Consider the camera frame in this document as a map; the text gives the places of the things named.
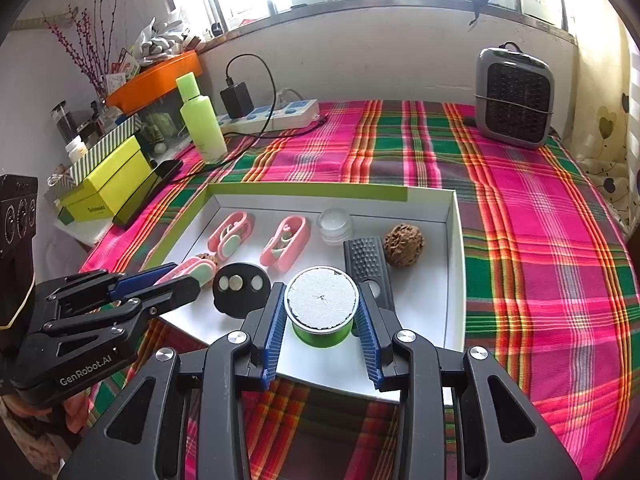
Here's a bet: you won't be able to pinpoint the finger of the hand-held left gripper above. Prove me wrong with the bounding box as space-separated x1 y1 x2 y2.
35 266 173 306
30 276 201 341

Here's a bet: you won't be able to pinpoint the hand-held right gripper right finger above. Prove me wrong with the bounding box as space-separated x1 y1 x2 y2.
356 282 583 480

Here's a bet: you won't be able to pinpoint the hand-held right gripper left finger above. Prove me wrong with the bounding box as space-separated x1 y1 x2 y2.
57 282 288 480

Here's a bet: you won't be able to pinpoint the pink clip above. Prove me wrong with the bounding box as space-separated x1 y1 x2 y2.
152 256 217 288
260 215 310 272
207 211 254 261

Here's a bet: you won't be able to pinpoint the black disc with silver buttons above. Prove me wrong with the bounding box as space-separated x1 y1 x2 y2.
212 262 272 318

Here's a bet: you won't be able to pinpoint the green stand with white top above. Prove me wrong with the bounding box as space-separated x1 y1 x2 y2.
283 266 360 348

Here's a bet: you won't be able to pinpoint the green and white shallow box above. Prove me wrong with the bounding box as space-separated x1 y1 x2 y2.
140 181 467 403

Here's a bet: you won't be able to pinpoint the large brown walnut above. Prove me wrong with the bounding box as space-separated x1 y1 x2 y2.
383 224 426 262

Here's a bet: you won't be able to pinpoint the small clear jar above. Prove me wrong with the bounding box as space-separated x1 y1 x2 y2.
317 208 353 246

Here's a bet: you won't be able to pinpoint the person's left forearm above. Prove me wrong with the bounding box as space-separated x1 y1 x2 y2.
0 395 83 480

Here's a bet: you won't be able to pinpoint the person's left hand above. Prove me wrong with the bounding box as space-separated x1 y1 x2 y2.
65 387 98 433

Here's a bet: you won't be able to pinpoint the white side table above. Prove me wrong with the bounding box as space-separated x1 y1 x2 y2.
52 205 118 248

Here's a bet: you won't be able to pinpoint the black phone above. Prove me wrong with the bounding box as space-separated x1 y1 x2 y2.
112 159 185 228

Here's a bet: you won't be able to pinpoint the yellow-green box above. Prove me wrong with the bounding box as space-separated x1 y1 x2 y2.
55 135 156 223

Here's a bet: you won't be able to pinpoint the green white striped box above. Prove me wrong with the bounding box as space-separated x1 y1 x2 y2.
47 114 143 188

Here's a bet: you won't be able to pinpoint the small white bottle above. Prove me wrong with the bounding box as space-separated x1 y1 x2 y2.
66 136 90 163

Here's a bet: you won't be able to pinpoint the glass tank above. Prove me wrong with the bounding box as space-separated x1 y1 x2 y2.
135 95 193 156

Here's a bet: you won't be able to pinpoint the light green bottle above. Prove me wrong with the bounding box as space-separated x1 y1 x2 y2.
176 72 228 165

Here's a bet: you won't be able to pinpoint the pink green plaid cloth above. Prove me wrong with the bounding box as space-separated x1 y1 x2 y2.
80 99 640 480

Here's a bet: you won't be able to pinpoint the dark glass jar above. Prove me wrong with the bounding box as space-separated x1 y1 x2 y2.
51 101 81 146

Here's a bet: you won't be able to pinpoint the black charger adapter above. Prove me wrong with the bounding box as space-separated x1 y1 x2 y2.
221 81 255 118

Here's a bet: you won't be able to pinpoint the orange box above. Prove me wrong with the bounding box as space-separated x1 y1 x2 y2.
106 50 202 115

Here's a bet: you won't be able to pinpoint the white power strip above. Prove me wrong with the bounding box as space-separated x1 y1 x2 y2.
215 99 321 133

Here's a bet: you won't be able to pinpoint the red flower branches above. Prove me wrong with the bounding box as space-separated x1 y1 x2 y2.
42 0 131 101

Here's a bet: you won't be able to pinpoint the pile of white packets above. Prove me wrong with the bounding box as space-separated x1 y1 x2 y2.
112 7 201 68

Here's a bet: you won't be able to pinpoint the grey space heater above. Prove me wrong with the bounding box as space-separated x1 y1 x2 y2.
474 42 556 150

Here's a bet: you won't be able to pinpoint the heart print curtain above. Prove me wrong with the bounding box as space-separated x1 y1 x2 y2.
570 0 640 241

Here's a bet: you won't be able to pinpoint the black cable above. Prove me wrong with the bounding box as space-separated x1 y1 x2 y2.
170 54 328 186

